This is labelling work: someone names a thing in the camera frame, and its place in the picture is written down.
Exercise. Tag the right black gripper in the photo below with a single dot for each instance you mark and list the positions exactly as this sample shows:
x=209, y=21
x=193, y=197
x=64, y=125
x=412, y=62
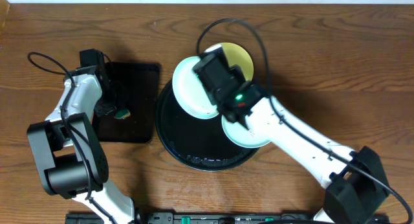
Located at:
x=237, y=71

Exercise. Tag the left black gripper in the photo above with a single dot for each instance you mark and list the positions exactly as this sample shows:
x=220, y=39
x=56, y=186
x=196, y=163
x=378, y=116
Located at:
x=105, y=109

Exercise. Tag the yellow plate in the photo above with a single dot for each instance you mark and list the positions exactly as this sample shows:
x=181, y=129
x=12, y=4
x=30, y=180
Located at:
x=234, y=55

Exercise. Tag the light green plate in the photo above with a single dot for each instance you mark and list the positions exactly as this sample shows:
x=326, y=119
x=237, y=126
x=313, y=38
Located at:
x=189, y=91
x=242, y=137

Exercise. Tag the green yellow sponge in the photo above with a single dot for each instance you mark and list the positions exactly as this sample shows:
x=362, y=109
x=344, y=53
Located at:
x=122, y=114

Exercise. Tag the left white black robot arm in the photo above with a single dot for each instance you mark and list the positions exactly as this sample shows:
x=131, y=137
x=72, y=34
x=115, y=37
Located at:
x=68, y=155

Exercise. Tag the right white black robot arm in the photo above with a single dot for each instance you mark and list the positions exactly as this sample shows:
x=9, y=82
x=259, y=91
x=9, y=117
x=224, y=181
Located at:
x=354, y=181

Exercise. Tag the black rectangular tray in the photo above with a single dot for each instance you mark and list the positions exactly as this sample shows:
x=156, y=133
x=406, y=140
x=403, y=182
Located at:
x=137, y=86

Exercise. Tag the black round tray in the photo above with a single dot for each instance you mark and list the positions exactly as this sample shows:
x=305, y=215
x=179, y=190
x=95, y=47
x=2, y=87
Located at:
x=199, y=144

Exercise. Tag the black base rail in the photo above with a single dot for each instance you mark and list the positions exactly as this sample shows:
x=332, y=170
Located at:
x=170, y=218

